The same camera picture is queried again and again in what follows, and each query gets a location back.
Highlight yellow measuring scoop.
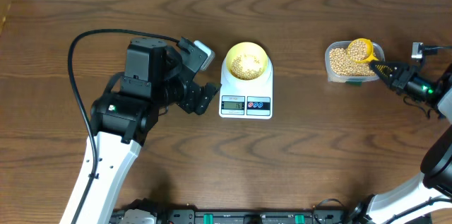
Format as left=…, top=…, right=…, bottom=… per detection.
left=346, top=38, right=378, bottom=64

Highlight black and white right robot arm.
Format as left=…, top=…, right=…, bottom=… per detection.
left=348, top=61, right=451, bottom=224

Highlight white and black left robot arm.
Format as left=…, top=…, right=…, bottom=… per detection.
left=61, top=37, right=221, bottom=223

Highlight soybeans in yellow bowl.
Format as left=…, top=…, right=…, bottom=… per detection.
left=230, top=54, right=266, bottom=81

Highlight white digital kitchen scale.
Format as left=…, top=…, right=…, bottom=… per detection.
left=218, top=56, right=273, bottom=119

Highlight yellow bowl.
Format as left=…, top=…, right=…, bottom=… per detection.
left=225, top=42, right=268, bottom=81

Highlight clear plastic container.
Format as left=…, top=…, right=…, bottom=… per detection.
left=325, top=40, right=379, bottom=83

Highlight soybeans in container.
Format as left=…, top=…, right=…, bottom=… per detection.
left=329, top=48, right=375, bottom=76

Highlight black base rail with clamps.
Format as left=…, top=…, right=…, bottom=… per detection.
left=108, top=199, right=347, bottom=224

